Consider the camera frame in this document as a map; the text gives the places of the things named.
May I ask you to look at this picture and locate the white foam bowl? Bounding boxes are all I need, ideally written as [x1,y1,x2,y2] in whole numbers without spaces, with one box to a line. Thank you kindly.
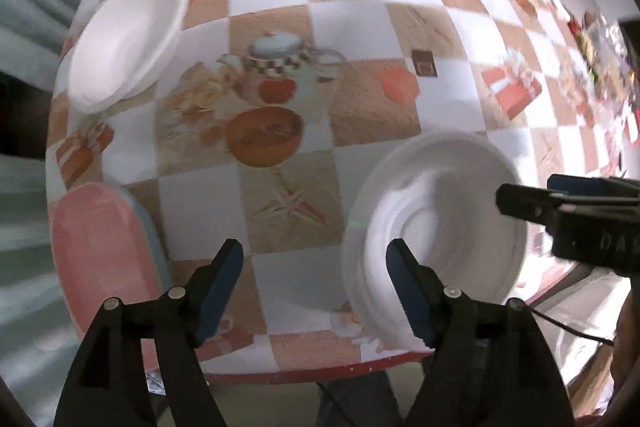
[67,0,190,114]
[342,131,527,351]

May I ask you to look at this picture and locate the blue plastic plate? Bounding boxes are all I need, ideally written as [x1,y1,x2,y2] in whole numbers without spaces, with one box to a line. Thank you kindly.
[118,187,174,293]

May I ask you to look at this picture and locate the pink plastic plate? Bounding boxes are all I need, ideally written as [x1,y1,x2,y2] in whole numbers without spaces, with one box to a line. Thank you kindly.
[49,182,166,371]

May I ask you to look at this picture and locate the checkered patterned tablecloth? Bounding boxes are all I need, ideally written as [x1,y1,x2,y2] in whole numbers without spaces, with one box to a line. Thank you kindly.
[46,0,614,384]

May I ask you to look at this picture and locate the black cable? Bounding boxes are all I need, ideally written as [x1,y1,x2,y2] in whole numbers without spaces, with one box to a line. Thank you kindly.
[314,305,616,427]

